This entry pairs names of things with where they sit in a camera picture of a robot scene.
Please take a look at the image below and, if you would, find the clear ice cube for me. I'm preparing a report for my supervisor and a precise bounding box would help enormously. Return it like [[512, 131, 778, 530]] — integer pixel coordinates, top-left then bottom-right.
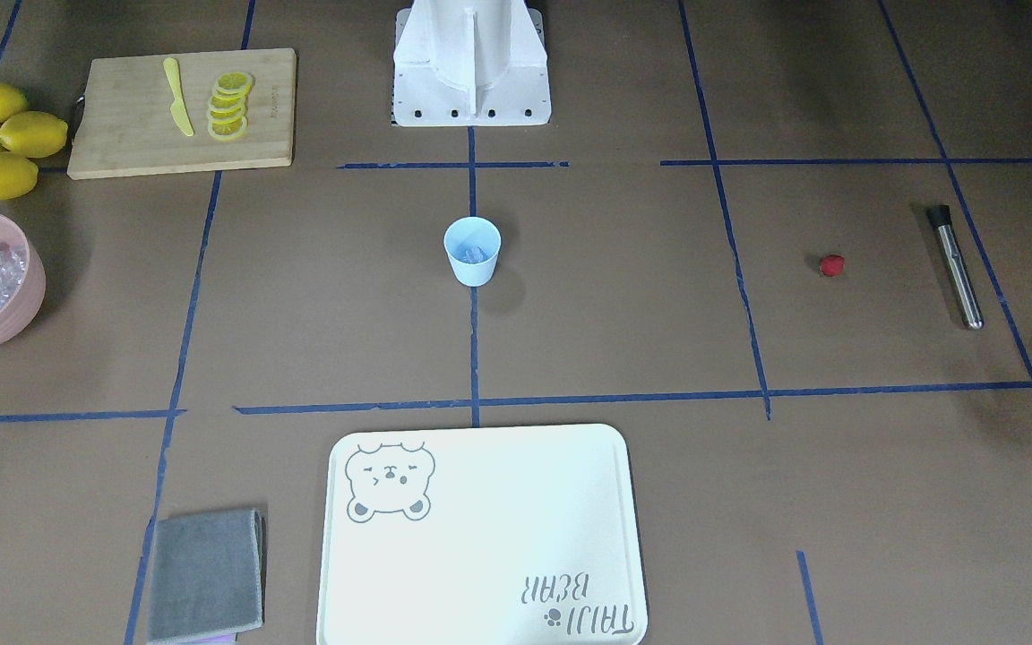
[[466, 245, 492, 262], [458, 245, 486, 264]]

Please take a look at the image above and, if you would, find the red strawberry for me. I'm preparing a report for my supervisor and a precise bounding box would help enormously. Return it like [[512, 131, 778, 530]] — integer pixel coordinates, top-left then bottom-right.
[[819, 254, 847, 278]]

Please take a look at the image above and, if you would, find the light blue plastic cup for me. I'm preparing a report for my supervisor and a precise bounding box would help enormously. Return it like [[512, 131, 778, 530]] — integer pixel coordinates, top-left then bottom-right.
[[443, 216, 503, 288]]

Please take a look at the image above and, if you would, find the cream bear serving tray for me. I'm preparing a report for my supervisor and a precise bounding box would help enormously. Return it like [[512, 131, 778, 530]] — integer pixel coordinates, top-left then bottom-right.
[[315, 424, 649, 644]]

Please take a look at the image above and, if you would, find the lemon slice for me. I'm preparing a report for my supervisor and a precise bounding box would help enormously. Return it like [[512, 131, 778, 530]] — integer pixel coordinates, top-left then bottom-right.
[[212, 71, 254, 99], [206, 91, 247, 112], [206, 116, 249, 142], [206, 105, 247, 124]]

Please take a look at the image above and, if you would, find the grey folded cloth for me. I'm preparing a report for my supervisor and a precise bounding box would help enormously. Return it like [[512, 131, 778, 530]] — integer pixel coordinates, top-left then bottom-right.
[[146, 507, 263, 644]]

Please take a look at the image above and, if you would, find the yellow plastic knife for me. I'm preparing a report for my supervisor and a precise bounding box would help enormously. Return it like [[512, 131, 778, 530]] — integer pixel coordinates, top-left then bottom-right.
[[161, 56, 195, 136]]

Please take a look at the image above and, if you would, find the bamboo cutting board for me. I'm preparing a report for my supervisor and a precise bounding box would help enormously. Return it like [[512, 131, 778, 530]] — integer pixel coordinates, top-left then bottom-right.
[[68, 47, 297, 180]]

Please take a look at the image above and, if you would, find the steel muddler black tip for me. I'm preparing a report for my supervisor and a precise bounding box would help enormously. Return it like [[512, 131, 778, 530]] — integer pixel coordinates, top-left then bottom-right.
[[925, 204, 985, 331]]

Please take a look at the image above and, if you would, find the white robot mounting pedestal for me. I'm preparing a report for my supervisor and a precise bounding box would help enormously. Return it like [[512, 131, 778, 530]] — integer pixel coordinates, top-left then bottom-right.
[[391, 1, 553, 127]]

